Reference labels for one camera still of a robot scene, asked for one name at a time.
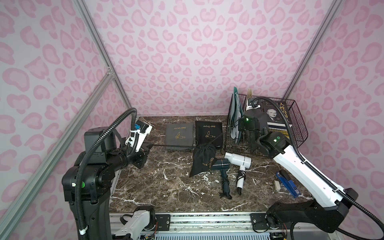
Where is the black pouch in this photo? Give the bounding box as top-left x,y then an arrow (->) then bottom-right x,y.
195,121 -> 224,150
154,134 -> 223,178

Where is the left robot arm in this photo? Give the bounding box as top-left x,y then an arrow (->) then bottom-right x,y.
62,130 -> 153,240

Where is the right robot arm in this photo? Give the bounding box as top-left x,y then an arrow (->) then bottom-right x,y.
239,111 -> 358,233

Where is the grey hair dryer pouch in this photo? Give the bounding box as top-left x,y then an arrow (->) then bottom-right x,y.
165,123 -> 195,151

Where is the white hair dryer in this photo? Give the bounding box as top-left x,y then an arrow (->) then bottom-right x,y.
225,153 -> 252,196

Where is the beige staple remover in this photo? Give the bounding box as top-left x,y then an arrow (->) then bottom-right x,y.
273,180 -> 281,193

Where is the black portrait book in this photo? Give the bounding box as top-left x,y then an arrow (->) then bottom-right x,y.
262,101 -> 293,128

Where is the blue stapler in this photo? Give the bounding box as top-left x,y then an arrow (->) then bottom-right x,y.
276,170 -> 301,198

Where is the yellow striped book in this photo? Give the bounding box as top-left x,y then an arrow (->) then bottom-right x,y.
268,125 -> 290,139

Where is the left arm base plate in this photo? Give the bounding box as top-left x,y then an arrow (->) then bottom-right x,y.
128,213 -> 171,232

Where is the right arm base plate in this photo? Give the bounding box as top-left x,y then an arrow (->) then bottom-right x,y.
250,213 -> 292,232

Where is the black wire basket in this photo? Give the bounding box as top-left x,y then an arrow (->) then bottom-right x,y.
224,92 -> 309,157

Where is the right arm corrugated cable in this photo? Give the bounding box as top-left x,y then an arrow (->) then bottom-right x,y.
248,96 -> 384,240

